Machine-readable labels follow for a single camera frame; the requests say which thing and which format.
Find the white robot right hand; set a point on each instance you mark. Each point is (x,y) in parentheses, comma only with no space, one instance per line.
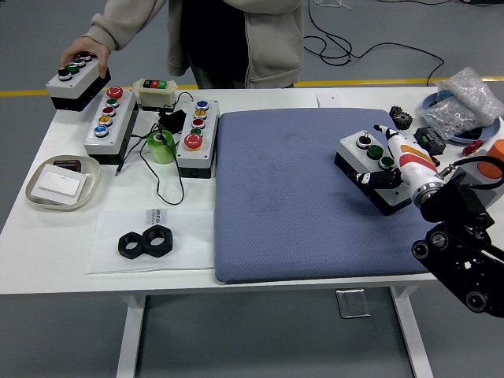
(413,165)

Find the person's right hand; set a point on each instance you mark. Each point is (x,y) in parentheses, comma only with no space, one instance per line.
(84,45)

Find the four-button box with black button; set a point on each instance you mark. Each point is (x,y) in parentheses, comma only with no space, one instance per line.
(78,84)

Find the four-button box with selector knob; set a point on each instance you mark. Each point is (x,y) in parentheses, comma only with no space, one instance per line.
(350,151)

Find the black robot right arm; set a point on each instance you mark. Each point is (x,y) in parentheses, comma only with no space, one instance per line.
(468,201)

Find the person's right forearm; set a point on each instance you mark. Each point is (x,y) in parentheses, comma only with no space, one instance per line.
(118,23)

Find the five-button box, mushroom button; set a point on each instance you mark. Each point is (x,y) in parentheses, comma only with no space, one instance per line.
(122,114)
(208,130)

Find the black module with green terminal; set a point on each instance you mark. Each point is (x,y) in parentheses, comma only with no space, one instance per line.
(433,139)

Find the black gear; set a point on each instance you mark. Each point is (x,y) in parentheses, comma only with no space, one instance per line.
(401,118)

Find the small red clip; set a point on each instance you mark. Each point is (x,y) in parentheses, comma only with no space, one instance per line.
(472,149)

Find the clear bag of washers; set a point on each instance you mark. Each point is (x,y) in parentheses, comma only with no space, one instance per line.
(449,114)

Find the orange cylinder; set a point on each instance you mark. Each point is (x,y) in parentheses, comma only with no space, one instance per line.
(496,151)

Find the blue round plate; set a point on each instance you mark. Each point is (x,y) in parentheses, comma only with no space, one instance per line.
(494,128)

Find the bubble wrap bag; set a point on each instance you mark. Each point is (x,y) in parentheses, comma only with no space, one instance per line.
(468,86)

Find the black power adapter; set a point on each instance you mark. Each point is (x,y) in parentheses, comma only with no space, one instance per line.
(171,120)

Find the dark brown small block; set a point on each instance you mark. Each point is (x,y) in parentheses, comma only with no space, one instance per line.
(67,163)

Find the blue-grey padded mat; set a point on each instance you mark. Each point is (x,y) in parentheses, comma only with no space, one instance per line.
(283,189)

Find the green tape roll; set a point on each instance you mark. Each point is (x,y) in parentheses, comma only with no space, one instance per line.
(161,153)

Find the white shallow tray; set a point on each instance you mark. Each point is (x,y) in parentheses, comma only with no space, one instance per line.
(88,197)

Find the white table leg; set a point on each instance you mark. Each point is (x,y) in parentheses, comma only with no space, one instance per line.
(411,334)
(132,334)

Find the dark floor equipment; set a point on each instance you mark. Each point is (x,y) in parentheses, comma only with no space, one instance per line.
(484,2)

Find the person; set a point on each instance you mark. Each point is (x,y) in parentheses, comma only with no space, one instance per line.
(271,39)

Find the small black hex nut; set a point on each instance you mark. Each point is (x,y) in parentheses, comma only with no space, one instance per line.
(126,252)

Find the large black hex nut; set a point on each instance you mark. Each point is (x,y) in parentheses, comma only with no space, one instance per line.
(157,248)

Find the clear plastic bag sheet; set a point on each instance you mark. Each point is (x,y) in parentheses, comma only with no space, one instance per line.
(189,244)

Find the cream switch box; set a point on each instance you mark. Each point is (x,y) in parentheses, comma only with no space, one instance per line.
(155,94)

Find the white switch plate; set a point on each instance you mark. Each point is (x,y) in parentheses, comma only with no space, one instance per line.
(59,184)

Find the silver bracket under table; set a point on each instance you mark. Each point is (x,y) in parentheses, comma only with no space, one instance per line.
(353,303)

